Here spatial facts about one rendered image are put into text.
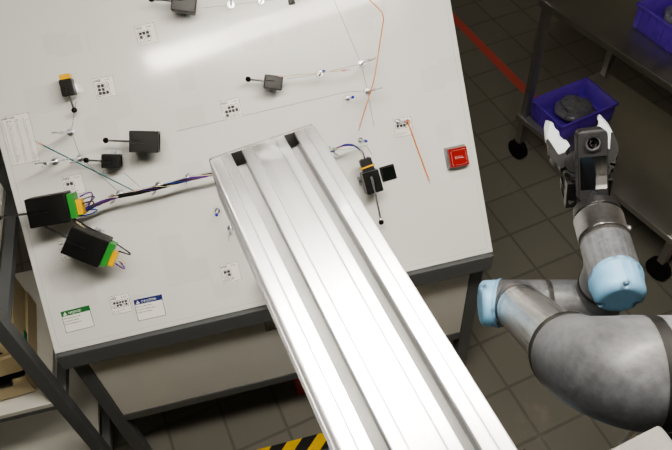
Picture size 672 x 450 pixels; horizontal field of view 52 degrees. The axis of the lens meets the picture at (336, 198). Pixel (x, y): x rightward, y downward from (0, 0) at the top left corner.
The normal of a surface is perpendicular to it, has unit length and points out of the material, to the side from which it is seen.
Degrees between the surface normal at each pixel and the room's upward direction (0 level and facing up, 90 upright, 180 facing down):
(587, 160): 58
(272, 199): 0
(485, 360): 0
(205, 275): 49
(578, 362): 53
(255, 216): 0
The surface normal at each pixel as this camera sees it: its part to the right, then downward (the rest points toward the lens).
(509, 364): -0.05, -0.65
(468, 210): 0.14, 0.11
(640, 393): -0.30, 0.08
